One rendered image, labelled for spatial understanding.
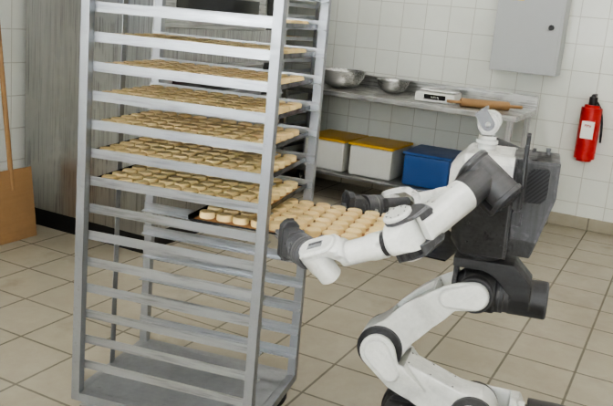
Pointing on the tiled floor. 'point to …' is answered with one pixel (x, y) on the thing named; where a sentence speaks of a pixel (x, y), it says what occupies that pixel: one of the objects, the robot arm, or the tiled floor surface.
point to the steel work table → (369, 90)
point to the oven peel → (14, 185)
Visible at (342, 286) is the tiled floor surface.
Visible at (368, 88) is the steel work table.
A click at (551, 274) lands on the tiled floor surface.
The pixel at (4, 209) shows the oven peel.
